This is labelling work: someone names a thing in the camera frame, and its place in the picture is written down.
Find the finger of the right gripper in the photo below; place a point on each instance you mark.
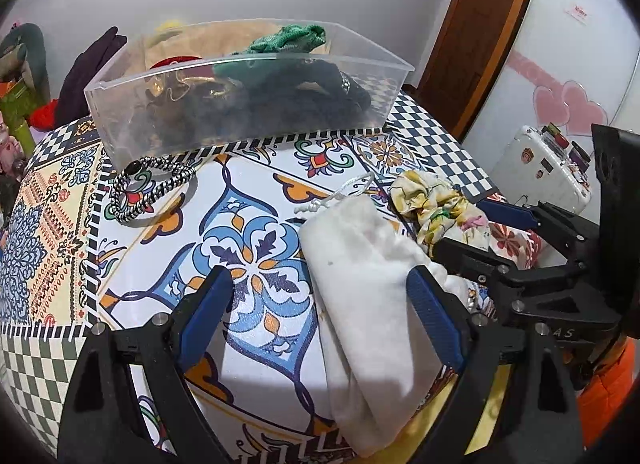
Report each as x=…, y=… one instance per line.
x=547, y=220
x=481, y=266

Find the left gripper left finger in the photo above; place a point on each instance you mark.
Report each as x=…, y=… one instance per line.
x=102, y=421

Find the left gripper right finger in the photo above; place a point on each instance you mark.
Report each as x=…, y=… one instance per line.
x=538, y=420

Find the yellow floral scrunchie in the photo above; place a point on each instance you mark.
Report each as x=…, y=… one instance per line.
x=439, y=210

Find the white drawstring pouch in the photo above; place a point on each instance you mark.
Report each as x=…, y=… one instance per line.
x=380, y=363

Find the black white braided headband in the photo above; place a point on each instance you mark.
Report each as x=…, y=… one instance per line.
x=136, y=188

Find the clear plastic storage box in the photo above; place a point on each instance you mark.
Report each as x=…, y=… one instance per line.
x=181, y=105

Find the black beige eye mask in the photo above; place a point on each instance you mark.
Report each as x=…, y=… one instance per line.
x=336, y=90

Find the white suitcase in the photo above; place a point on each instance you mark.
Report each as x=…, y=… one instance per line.
x=541, y=166

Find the orange jacket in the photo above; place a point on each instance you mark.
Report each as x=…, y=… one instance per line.
x=604, y=395

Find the white sliding wardrobe door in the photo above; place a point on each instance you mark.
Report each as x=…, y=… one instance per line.
x=570, y=65

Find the patterned colourful tablecloth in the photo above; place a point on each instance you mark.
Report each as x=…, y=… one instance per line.
x=67, y=264

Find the brown wooden wardrobe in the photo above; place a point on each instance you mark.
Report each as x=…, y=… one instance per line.
x=470, y=48

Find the green knitted item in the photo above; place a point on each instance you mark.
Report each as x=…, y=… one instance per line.
x=290, y=39

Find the dark purple clothing pile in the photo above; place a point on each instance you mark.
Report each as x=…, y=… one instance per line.
x=72, y=104

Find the green cardboard box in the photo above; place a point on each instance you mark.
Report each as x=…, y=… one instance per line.
x=17, y=105

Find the beige fleece blanket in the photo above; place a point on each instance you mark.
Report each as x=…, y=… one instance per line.
x=205, y=40

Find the green dinosaur plush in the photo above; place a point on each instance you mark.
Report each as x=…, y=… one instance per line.
x=23, y=54

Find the yellow fuzzy headband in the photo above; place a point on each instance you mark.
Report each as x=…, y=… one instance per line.
x=168, y=26

